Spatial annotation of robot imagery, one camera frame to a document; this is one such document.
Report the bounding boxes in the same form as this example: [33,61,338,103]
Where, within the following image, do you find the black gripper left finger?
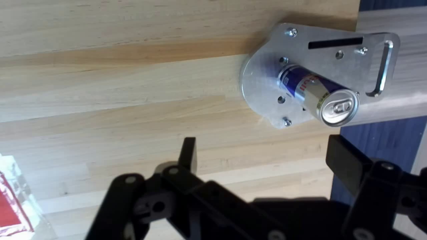
[85,135,286,240]

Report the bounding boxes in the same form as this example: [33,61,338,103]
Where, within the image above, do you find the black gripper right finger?
[326,133,427,240]

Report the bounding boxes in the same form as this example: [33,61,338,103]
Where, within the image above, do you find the small dark bottle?
[278,62,360,126]

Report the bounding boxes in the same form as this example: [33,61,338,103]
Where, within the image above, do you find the white flat packet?
[239,22,400,130]

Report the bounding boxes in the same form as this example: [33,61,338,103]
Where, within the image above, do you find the red paper marker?
[0,151,44,237]

